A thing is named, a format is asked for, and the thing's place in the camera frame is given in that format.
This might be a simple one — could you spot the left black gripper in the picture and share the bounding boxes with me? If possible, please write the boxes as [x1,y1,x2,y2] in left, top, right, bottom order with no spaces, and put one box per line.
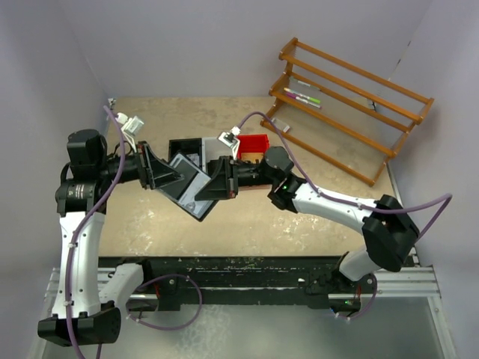
[97,140,186,189]

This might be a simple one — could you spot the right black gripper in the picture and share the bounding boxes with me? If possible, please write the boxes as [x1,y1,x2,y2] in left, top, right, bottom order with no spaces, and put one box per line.
[195,156,278,201]

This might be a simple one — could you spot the black card holder wallet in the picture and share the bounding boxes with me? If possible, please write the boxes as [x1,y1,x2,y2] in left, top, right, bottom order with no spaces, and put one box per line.
[159,153,217,221]

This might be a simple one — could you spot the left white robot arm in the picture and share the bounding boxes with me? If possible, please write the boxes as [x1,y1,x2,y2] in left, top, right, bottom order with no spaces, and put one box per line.
[37,129,183,348]

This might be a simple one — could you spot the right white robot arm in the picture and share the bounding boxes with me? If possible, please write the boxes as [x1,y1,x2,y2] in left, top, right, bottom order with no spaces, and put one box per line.
[195,147,419,292]

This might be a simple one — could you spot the black plastic bin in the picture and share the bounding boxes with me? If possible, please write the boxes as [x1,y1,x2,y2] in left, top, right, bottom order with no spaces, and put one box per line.
[168,138,204,168]

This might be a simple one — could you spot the white plastic bin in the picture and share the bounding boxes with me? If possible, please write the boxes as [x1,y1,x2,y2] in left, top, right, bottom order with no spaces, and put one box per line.
[201,137,232,170]

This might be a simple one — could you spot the red plastic bin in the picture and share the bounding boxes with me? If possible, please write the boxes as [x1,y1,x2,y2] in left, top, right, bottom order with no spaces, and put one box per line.
[237,134,269,164]

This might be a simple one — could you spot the pink marker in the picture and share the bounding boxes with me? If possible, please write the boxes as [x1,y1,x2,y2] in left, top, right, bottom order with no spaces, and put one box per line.
[286,93,322,109]

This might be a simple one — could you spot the green capped marker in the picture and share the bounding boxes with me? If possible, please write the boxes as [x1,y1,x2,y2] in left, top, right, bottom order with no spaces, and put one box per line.
[284,87,320,105]

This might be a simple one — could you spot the grey marker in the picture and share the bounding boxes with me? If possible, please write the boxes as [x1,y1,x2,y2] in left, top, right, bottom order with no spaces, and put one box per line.
[290,77,321,91]

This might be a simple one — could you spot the wooden tiered rack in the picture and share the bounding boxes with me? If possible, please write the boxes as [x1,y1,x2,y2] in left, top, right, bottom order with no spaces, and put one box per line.
[267,37,435,188]

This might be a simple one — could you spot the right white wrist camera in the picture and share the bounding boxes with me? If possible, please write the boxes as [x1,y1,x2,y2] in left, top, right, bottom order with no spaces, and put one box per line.
[218,126,240,159]

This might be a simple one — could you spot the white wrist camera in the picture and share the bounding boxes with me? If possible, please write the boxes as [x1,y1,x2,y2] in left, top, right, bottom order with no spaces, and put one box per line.
[117,112,144,152]
[218,126,240,159]

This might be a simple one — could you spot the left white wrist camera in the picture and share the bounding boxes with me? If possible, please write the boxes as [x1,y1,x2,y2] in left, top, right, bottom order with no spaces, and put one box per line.
[117,112,144,152]

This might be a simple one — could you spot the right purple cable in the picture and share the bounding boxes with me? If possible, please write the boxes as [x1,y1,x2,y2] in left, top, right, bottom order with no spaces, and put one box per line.
[239,111,453,322]

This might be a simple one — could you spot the purple cable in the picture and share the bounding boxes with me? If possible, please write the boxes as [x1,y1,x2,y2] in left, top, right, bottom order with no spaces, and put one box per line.
[65,105,203,359]
[239,111,453,322]

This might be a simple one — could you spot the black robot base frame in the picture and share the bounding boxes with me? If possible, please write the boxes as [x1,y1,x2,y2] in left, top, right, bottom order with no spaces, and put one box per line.
[96,256,396,313]

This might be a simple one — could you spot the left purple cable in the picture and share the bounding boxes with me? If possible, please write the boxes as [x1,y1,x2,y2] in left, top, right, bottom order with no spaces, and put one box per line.
[65,105,203,359]

